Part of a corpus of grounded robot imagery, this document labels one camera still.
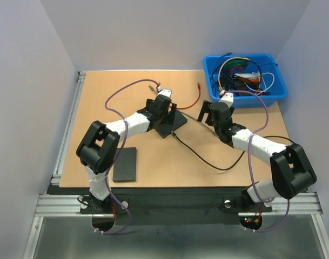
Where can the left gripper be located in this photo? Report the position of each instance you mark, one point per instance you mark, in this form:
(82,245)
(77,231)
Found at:
(170,116)

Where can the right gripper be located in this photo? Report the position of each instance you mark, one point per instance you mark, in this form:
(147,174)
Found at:
(206,108)

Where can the black network switch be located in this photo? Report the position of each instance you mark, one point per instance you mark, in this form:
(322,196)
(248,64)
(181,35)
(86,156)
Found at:
(125,167)
(164,130)

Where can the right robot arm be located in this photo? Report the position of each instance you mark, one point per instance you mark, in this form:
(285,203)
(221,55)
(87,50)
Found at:
(291,170)

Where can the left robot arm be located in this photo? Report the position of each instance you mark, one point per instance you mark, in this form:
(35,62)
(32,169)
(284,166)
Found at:
(98,149)

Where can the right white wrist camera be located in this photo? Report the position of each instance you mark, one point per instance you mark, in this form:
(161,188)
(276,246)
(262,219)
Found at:
(226,98)

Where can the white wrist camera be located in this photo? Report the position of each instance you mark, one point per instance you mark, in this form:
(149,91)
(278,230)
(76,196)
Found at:
(165,92)
(226,98)

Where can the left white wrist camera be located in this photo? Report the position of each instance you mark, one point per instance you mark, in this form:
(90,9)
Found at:
(165,92)

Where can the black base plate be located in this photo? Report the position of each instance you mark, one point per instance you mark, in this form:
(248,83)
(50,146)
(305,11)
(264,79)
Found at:
(164,205)

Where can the aluminium frame rail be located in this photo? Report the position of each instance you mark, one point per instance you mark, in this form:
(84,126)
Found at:
(68,206)

